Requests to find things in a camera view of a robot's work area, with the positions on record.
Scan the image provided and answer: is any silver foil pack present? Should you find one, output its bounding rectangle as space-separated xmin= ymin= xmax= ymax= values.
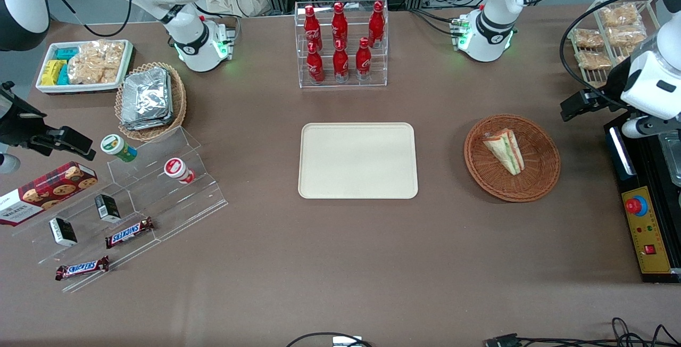
xmin=120 ymin=108 xmax=175 ymax=131
xmin=121 ymin=67 xmax=173 ymax=120

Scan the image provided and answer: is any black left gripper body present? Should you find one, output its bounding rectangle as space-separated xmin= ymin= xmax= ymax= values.
xmin=579 ymin=88 xmax=628 ymax=112

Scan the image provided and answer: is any black looped cable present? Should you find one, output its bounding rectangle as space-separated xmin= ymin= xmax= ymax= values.
xmin=285 ymin=332 xmax=374 ymax=347

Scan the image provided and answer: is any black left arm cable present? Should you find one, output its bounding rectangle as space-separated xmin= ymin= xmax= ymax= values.
xmin=558 ymin=0 xmax=663 ymax=111

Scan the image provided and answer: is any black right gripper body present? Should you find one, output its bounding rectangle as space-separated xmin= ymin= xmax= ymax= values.
xmin=0 ymin=82 xmax=49 ymax=148

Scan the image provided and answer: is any black cable connector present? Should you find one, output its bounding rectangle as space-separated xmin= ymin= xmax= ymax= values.
xmin=484 ymin=333 xmax=523 ymax=347

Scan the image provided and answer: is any beige plastic tray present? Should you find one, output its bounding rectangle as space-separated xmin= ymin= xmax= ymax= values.
xmin=298 ymin=122 xmax=419 ymax=200

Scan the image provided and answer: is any yellow snack pack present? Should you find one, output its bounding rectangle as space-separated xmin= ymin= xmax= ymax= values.
xmin=40 ymin=60 xmax=67 ymax=86

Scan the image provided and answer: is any clear bag of crackers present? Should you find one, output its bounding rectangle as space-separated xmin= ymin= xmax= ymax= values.
xmin=67 ymin=39 xmax=126 ymax=85

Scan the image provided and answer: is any clear acrylic bottle rack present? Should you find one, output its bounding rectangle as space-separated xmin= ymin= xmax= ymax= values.
xmin=294 ymin=0 xmax=389 ymax=89

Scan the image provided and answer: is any clear acrylic stepped display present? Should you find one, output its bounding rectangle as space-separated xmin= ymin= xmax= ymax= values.
xmin=12 ymin=126 xmax=229 ymax=293

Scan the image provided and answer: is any small black box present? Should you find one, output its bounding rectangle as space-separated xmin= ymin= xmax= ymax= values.
xmin=48 ymin=217 xmax=79 ymax=247
xmin=94 ymin=193 xmax=122 ymax=224

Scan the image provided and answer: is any brown round wicker basket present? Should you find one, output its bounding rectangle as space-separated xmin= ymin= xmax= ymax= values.
xmin=464 ymin=114 xmax=561 ymax=203

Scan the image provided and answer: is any white wire rack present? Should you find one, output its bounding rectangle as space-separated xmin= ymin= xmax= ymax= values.
xmin=567 ymin=0 xmax=661 ymax=88

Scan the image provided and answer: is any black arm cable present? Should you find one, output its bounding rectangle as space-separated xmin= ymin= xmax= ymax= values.
xmin=558 ymin=0 xmax=663 ymax=111
xmin=47 ymin=0 xmax=135 ymax=38

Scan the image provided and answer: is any black control box yellow panel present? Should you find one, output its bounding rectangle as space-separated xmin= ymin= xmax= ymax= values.
xmin=603 ymin=110 xmax=681 ymax=284

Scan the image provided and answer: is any red snack cup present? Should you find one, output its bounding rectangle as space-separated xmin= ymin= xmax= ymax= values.
xmin=163 ymin=158 xmax=196 ymax=185

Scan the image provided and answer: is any light wicker basket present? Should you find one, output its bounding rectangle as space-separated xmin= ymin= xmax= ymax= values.
xmin=114 ymin=62 xmax=188 ymax=142

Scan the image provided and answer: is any triangle sandwich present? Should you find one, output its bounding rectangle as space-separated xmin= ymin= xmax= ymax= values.
xmin=482 ymin=128 xmax=526 ymax=177

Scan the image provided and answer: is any red cola bottle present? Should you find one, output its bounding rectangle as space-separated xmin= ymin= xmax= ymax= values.
xmin=355 ymin=37 xmax=372 ymax=81
xmin=306 ymin=42 xmax=325 ymax=85
xmin=368 ymin=1 xmax=386 ymax=48
xmin=331 ymin=2 xmax=348 ymax=49
xmin=303 ymin=5 xmax=322 ymax=52
xmin=333 ymin=39 xmax=350 ymax=82

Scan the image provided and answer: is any green snack cup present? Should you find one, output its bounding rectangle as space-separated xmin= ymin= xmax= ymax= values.
xmin=100 ymin=134 xmax=138 ymax=163

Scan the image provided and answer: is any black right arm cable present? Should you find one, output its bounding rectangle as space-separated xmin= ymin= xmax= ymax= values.
xmin=47 ymin=0 xmax=135 ymax=38

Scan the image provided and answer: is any red tartan cookie box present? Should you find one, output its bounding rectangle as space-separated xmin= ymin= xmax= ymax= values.
xmin=0 ymin=161 xmax=99 ymax=227

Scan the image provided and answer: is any silver metal pan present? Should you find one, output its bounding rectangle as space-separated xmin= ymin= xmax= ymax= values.
xmin=658 ymin=130 xmax=681 ymax=188

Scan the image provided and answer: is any white rectangular snack tray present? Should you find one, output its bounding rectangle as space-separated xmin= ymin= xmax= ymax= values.
xmin=35 ymin=39 xmax=134 ymax=95

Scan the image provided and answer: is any brown Snickers bar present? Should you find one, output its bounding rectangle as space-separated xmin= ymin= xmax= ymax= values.
xmin=104 ymin=217 xmax=156 ymax=250
xmin=55 ymin=255 xmax=111 ymax=282

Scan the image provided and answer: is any black tangled cable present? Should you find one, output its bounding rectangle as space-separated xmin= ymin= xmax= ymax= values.
xmin=519 ymin=317 xmax=681 ymax=347

